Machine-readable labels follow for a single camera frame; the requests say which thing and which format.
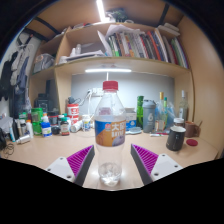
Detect clear red-capped drink bottle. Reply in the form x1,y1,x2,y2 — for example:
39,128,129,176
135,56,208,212
94,80,127,187

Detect brown cork-wrapped cup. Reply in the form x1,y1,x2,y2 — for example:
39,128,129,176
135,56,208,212
184,120,200,138

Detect grey shaker bottle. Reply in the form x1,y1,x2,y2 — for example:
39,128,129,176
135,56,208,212
142,99,157,134

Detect coiled black cable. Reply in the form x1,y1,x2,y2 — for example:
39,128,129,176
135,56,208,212
0,141,15,158

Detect blue and white box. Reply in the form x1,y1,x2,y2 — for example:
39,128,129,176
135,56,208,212
125,107,138,132

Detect brown bottle with green cap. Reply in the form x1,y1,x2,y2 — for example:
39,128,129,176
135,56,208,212
60,117,71,136

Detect dark jar with white lid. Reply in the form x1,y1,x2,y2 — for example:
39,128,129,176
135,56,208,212
173,117,185,128

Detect tall clear glass bottle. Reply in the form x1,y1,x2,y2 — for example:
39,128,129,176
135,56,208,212
178,89,189,123

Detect red and white can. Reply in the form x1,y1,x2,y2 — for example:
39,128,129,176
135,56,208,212
66,103,80,125

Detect stacked green jars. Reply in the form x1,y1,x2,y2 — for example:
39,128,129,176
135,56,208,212
30,107,44,136

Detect white wall power outlet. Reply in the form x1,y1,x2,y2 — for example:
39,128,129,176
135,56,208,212
91,87,104,97

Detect flat round red coaster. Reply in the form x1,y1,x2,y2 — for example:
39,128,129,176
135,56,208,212
185,138,199,148

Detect blue glass bottle gold cap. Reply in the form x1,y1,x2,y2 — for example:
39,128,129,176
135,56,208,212
155,91,167,132

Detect wooden shelf unit with books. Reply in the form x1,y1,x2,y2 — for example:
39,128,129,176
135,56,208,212
28,21,194,121

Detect black mug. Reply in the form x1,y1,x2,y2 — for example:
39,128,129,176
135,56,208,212
165,125,187,152

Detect blue hanging garment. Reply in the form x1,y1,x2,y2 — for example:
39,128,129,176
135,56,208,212
14,54,31,101

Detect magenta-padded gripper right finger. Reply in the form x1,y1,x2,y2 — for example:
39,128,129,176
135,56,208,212
130,143,184,186

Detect black hanging jacket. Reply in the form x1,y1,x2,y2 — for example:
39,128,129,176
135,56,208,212
0,51,16,101

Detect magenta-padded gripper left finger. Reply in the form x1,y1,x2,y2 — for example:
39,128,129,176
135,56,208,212
44,144,96,187

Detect tall green bottle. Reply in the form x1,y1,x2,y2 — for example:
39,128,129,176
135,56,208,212
136,95,145,129

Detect white bottle with blue lid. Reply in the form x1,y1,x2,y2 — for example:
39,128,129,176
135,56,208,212
40,115,53,138

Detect green-capped glass bottle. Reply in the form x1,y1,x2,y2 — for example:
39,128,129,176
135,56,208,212
163,96,170,129

